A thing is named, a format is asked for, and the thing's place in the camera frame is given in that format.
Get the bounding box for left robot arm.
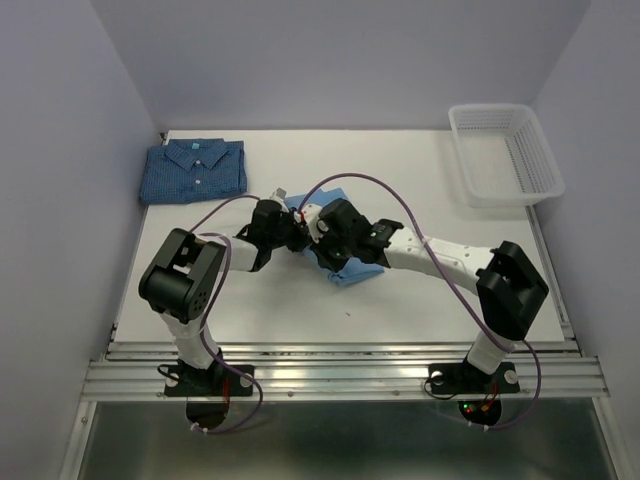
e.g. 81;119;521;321
138;199;307;397

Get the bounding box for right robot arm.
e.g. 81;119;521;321
302;199;549;390

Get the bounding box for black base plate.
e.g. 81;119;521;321
429;362;520;396
157;362;253;398

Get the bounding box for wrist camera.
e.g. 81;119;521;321
293;204;327;244
269;187;286;206

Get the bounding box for blue plaid folded shirt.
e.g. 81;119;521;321
139;138;248;205

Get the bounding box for white plastic mesh basket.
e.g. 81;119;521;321
448;104;565;208

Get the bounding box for aluminium mounting rail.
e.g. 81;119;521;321
81;341;609;402

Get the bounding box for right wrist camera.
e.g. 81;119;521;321
293;204;327;244

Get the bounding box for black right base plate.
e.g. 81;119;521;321
429;362;520;396

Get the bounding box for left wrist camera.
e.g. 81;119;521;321
269;187;286;206

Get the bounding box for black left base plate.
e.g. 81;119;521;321
157;362;253;398

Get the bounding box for light blue long sleeve shirt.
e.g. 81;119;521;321
301;188;384;287

